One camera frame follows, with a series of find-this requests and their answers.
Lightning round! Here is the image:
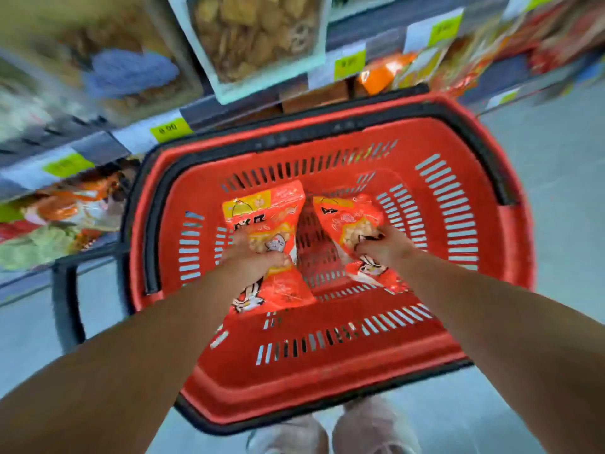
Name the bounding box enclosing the row of orange snack packets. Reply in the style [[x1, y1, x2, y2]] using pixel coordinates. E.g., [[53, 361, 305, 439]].
[[0, 158, 142, 272]]

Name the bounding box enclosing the black basket handle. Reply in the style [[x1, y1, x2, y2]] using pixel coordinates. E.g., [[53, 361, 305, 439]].
[[143, 101, 517, 294]]

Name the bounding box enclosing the grey store shelf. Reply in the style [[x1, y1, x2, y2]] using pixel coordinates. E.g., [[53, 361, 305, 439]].
[[0, 0, 605, 204]]

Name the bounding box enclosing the person's shoe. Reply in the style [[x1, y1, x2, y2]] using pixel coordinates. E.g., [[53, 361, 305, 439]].
[[332, 394, 422, 454], [246, 413, 330, 454]]

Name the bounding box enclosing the person's left forearm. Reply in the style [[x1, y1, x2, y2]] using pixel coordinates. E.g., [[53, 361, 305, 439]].
[[0, 265, 258, 454]]

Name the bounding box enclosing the person's right forearm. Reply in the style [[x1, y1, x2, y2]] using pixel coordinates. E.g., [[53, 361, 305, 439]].
[[390, 250, 605, 454]]

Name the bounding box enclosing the person's right shoe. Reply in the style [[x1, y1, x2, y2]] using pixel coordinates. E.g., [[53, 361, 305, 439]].
[[332, 394, 422, 454]]

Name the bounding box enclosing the black pull handle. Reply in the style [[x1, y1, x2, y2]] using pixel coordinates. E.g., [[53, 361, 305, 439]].
[[51, 244, 130, 353]]

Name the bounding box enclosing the person's left hand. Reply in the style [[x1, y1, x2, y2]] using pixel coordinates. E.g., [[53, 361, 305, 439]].
[[218, 227, 293, 290]]

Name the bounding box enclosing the clear packet of fried snacks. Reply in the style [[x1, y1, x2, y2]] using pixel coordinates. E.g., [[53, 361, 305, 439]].
[[166, 0, 334, 105]]

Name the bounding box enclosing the red snack packet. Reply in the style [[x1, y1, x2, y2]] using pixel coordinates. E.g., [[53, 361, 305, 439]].
[[312, 194, 410, 295], [222, 180, 318, 315]]

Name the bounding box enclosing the yellow price label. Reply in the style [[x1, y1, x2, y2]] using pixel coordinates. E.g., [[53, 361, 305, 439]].
[[428, 15, 463, 47], [150, 118, 194, 143], [334, 50, 367, 81], [43, 152, 95, 178]]

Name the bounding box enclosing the row of red snack packets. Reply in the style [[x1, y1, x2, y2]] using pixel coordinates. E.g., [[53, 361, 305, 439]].
[[354, 0, 605, 97]]

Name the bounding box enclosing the large clear snack packet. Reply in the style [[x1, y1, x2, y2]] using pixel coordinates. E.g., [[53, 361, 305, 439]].
[[0, 0, 205, 137]]

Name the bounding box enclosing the person's right hand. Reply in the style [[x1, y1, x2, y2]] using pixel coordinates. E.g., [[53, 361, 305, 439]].
[[355, 225, 420, 268]]

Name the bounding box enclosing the person's left shoe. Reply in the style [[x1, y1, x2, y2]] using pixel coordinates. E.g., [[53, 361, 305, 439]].
[[246, 413, 330, 454]]

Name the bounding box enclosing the red plastic shopping basket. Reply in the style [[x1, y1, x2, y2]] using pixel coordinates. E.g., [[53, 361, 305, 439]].
[[129, 93, 536, 427]]

